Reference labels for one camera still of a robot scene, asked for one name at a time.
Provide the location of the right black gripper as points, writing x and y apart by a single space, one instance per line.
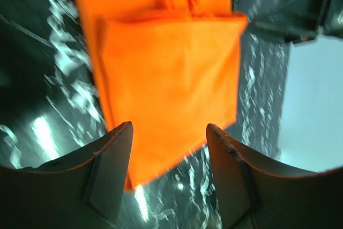
301 21

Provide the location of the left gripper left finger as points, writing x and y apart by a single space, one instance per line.
82 189

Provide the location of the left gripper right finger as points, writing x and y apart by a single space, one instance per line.
256 191

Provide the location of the orange t-shirt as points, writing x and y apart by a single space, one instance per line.
170 67

